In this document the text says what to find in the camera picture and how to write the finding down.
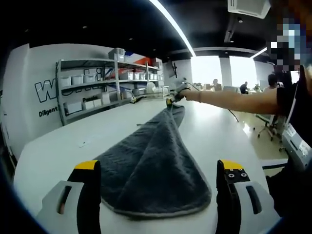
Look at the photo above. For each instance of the grey plush towel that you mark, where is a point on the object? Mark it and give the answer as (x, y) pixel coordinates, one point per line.
(151, 158)

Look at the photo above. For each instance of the yellow black tool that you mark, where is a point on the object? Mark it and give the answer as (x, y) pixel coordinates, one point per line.
(136, 99)

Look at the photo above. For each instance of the grey metal shelf rack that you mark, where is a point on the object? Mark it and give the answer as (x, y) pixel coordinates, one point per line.
(117, 83)

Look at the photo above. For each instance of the ceiling light strip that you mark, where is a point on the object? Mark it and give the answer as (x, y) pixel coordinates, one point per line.
(259, 52)
(173, 24)

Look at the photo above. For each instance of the potted plant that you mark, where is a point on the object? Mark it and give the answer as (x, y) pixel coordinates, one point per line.
(256, 87)

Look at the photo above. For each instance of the grey office chair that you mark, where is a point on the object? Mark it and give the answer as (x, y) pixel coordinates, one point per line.
(268, 129)

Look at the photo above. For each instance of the grey worn device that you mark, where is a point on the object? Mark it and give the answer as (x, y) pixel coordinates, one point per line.
(296, 143)

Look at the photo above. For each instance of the group of white storage bins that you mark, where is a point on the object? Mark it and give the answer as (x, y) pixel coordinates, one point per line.
(77, 79)

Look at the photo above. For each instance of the ceiling air conditioner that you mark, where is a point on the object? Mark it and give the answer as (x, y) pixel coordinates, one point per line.
(248, 7)

